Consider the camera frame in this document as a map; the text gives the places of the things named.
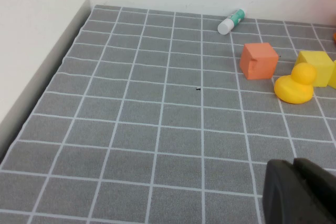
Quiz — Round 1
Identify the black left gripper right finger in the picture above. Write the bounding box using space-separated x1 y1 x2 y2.
292 157 336 224

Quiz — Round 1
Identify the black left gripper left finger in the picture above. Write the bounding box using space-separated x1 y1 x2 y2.
262 158 302 224

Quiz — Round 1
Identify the yellow rubber duck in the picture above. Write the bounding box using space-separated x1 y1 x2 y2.
274 62 318 104

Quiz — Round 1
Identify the white green glue stick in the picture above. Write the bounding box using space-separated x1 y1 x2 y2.
217 8 247 35

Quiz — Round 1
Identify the grey grid table mat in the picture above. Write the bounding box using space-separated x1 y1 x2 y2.
0 4 336 224

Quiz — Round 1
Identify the yellow foam cube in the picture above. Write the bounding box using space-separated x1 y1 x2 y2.
293 50 335 88
327 60 336 90

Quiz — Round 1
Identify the orange foam cube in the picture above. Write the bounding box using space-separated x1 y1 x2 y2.
239 42 279 80

